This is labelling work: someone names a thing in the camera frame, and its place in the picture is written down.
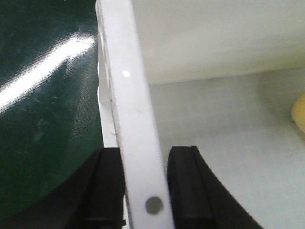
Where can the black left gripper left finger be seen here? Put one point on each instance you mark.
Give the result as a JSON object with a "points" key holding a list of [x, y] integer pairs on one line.
{"points": [[91, 198]]}

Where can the white plastic tote crate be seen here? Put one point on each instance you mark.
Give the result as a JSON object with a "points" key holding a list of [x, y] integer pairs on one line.
{"points": [[221, 75]]}

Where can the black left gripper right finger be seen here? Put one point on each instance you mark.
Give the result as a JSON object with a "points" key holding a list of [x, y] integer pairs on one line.
{"points": [[198, 199]]}

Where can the yellow smiling plush ball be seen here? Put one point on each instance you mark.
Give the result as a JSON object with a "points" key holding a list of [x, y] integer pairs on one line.
{"points": [[298, 112]]}

